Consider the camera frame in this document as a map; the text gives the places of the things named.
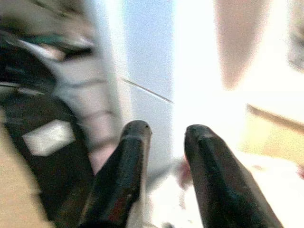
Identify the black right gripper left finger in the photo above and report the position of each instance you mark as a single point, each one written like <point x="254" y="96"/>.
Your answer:
<point x="123" y="171"/>

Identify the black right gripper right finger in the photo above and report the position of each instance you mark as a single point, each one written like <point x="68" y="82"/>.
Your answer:
<point x="221" y="183"/>

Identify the beige wooden furniture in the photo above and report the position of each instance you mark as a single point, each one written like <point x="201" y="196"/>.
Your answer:
<point x="273" y="135"/>

